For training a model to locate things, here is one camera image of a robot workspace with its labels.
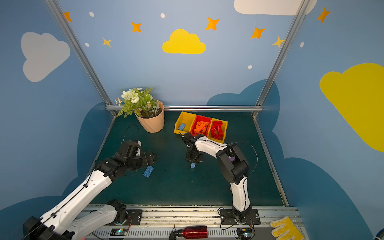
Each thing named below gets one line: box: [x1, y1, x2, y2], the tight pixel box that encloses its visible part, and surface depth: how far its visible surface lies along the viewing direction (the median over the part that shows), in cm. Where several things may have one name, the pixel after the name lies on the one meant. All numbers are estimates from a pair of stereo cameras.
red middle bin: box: [190, 114, 212, 137], surface depth 110 cm
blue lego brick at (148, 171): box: [143, 165, 154, 178], surface depth 90 cm
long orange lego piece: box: [194, 121, 209, 135], surface depth 110 cm
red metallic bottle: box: [178, 225, 208, 239], surface depth 69 cm
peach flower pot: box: [134, 100, 165, 134], surface depth 100 cm
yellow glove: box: [270, 216, 304, 240], surface depth 72 cm
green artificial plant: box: [114, 87, 160, 119], surface depth 92 cm
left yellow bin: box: [174, 111, 197, 136], surface depth 114 cm
